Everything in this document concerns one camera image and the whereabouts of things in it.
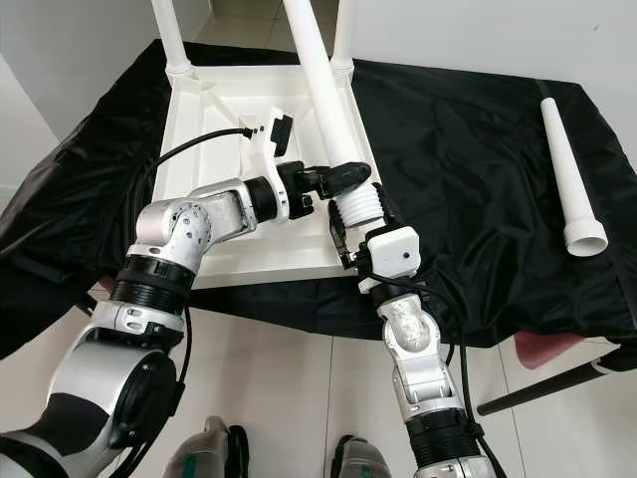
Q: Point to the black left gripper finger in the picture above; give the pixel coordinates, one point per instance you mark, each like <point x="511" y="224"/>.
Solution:
<point x="348" y="177"/>

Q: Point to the white plastic table leg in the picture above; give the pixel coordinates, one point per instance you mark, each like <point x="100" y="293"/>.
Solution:
<point x="323" y="95"/>
<point x="343" y="40"/>
<point x="569" y="179"/>
<point x="169" y="40"/>

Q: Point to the white plastic children table top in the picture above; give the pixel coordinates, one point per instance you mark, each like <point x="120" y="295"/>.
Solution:
<point x="219" y="119"/>

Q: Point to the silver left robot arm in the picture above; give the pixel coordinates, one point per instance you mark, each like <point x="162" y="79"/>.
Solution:
<point x="189" y="224"/>

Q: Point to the black table cloth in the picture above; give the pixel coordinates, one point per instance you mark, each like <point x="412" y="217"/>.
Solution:
<point x="458" y="149"/>

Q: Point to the grey robot right foot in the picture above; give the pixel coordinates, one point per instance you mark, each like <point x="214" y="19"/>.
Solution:
<point x="363" y="458"/>

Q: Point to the grey robot foot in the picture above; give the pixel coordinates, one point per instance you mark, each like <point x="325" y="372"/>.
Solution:
<point x="209" y="453"/>
<point x="363" y="458"/>

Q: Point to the grey robot left foot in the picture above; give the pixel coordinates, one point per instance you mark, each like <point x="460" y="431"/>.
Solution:
<point x="209" y="453"/>

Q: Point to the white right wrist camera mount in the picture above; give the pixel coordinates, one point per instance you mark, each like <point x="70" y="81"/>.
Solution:
<point x="393" y="254"/>

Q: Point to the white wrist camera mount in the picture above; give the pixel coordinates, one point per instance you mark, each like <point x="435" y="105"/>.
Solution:
<point x="271" y="139"/>
<point x="393" y="254"/>

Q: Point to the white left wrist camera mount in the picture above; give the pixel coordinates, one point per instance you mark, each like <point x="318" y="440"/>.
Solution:
<point x="271" y="139"/>

